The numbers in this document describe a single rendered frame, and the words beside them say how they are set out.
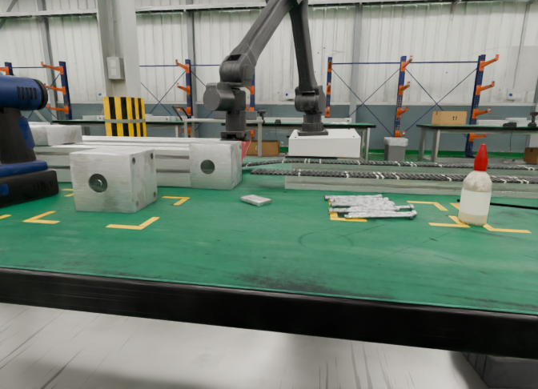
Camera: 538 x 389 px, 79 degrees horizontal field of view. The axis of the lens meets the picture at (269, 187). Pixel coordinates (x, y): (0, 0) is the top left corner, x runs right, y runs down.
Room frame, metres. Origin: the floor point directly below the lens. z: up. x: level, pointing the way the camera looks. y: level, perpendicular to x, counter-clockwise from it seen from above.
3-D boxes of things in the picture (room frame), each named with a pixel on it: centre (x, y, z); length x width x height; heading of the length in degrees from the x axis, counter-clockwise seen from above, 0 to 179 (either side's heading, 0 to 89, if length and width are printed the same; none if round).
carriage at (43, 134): (0.79, 0.56, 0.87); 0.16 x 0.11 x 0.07; 82
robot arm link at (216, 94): (0.88, 0.11, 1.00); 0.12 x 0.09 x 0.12; 148
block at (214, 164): (0.74, 0.12, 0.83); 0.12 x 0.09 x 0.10; 172
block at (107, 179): (0.56, 0.26, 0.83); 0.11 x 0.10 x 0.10; 174
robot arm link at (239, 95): (0.91, 0.10, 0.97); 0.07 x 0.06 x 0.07; 148
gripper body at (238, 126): (0.92, 0.09, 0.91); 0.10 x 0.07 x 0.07; 172
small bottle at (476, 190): (0.47, -0.31, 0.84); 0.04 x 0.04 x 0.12
